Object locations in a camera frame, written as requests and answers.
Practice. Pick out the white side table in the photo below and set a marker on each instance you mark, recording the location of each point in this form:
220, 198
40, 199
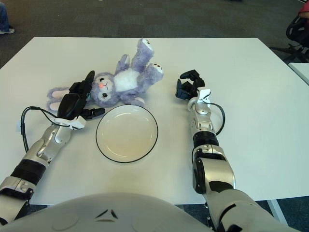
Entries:
303, 70

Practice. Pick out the seated person in jeans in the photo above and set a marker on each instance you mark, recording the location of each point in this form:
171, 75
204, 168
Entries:
3, 19

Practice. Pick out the person in red shirt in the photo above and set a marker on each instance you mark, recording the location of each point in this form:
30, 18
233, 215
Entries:
304, 10

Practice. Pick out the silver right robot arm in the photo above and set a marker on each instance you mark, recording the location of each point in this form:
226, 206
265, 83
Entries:
205, 120

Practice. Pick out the white plate black rim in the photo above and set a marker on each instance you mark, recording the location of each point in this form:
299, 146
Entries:
125, 135

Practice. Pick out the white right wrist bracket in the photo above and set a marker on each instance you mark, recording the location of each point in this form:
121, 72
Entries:
204, 94

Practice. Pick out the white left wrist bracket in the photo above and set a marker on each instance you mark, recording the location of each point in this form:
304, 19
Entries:
77, 123

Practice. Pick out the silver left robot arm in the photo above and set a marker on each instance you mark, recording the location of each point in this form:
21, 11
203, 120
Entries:
48, 140

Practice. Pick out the white table leg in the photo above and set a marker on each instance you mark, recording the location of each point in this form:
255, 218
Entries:
276, 210

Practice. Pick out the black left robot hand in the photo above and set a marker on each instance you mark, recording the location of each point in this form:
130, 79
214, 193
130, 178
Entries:
70, 106

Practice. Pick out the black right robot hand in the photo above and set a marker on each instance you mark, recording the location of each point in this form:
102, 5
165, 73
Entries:
193, 87

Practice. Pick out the grey robot torso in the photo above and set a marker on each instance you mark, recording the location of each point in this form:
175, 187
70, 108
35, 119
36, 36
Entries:
120, 203

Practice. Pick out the purple plush bunny doll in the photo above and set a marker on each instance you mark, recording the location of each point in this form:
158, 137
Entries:
125, 82

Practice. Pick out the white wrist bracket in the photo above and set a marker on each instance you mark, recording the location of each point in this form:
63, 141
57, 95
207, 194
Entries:
204, 94
77, 123

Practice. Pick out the black office chair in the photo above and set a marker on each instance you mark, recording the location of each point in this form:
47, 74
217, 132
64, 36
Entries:
297, 31

